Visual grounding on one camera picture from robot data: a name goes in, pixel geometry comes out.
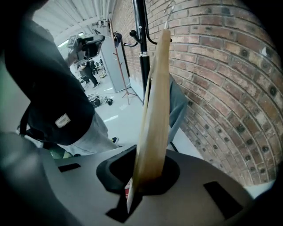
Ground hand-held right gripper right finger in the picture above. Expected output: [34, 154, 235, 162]
[123, 150, 255, 226]

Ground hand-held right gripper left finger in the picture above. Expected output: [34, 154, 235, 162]
[0, 133, 137, 226]

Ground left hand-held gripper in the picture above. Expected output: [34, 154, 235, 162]
[67, 34, 106, 58]

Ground black metal coat rack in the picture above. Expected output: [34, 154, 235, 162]
[122, 0, 173, 105]

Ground light wooden hanger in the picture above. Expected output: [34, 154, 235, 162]
[126, 0, 177, 213]

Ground person's left forearm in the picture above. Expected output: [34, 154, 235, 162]
[66, 47, 79, 66]

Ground dark cap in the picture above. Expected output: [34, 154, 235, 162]
[113, 32, 123, 48]

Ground grey partition panel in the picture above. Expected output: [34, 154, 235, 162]
[100, 36, 131, 94]

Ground brown wooden coat stand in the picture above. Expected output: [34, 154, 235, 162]
[108, 18, 138, 105]

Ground red box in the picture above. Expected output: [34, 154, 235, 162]
[124, 180, 131, 207]

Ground person's grey trousers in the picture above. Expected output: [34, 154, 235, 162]
[58, 109, 120, 156]

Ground black white patterned backpack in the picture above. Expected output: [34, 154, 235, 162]
[87, 93, 103, 108]

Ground person's black t-shirt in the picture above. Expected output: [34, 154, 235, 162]
[4, 19, 96, 147]

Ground grey hanging garment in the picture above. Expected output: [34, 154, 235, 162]
[168, 73, 189, 147]

